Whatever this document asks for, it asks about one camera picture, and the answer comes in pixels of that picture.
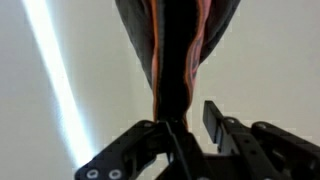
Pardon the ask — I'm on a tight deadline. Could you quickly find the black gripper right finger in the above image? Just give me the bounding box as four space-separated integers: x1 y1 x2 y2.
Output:
203 100 223 152

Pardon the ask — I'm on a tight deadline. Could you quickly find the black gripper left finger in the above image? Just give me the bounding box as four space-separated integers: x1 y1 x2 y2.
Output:
165 122 193 180

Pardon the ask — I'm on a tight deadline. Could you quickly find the dark shirt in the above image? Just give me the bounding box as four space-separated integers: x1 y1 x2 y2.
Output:
115 0 241 125

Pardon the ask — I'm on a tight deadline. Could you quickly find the white LED light strip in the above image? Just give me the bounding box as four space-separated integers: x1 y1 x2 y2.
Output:
21 0 94 167

